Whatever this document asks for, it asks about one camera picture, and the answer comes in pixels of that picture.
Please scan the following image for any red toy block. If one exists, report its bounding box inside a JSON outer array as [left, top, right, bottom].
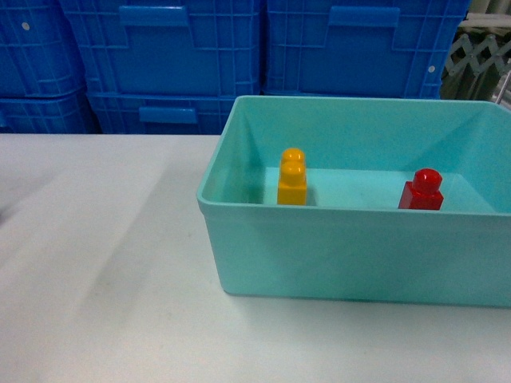
[[398, 168, 444, 211]]

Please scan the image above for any yellow toy block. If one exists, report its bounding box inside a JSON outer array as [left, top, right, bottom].
[[277, 148, 307, 206]]

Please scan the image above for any grey accordion barrier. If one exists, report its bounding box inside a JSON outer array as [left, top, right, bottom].
[[440, 12, 510, 108]]

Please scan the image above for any blue crate lower middle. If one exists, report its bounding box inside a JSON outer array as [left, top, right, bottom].
[[87, 93, 235, 135]]

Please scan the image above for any blue crate lower left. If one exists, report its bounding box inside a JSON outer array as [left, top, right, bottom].
[[1, 90, 101, 134]]

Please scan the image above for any blue crate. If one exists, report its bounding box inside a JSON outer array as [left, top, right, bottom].
[[87, 93, 235, 135], [264, 1, 470, 99], [1, 1, 85, 98], [1, 90, 101, 134], [60, 1, 264, 97]]

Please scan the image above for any blue crate upper left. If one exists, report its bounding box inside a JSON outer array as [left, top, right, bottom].
[[1, 1, 85, 98]]

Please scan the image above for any blue crate upper middle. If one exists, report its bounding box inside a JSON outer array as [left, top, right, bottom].
[[60, 1, 264, 97]]

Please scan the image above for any blue crate upper right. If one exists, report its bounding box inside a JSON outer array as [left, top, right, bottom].
[[264, 1, 470, 99]]

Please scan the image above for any teal plastic box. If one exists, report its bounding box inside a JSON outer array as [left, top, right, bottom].
[[197, 96, 510, 307]]

